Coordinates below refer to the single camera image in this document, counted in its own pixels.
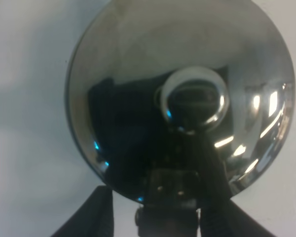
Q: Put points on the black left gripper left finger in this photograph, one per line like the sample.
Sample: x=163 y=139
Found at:
x=93 y=219

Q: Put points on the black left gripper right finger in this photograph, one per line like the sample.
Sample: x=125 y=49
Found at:
x=221 y=217

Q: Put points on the stainless steel teapot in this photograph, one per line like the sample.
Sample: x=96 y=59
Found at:
x=149 y=80

